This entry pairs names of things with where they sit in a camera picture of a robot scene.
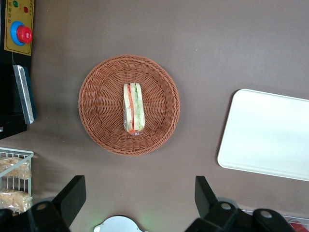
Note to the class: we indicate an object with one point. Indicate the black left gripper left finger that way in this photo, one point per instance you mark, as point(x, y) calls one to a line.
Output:
point(70, 200)

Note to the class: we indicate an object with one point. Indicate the red emergency stop button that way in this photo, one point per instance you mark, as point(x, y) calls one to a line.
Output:
point(23, 34)

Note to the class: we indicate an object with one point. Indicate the black machine with yellow panel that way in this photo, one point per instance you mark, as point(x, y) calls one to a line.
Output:
point(6, 116)

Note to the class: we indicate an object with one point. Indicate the round brown wicker basket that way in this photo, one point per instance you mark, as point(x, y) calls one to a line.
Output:
point(103, 108)

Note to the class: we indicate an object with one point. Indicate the red cola bottle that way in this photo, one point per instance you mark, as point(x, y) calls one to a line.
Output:
point(301, 228)

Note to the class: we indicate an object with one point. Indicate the packaged bread snacks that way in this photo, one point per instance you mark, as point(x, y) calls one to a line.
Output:
point(14, 168)

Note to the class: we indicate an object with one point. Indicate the plastic-wrapped sandwich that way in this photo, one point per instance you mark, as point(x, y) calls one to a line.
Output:
point(135, 108)

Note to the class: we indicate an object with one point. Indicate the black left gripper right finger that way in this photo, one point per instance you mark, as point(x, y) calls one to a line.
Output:
point(205, 200)

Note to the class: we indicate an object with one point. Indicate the wrapped rice cracker packet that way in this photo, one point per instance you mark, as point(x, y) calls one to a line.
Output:
point(14, 199)

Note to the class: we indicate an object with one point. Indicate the cream plastic tray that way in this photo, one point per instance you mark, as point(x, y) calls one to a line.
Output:
point(265, 133)

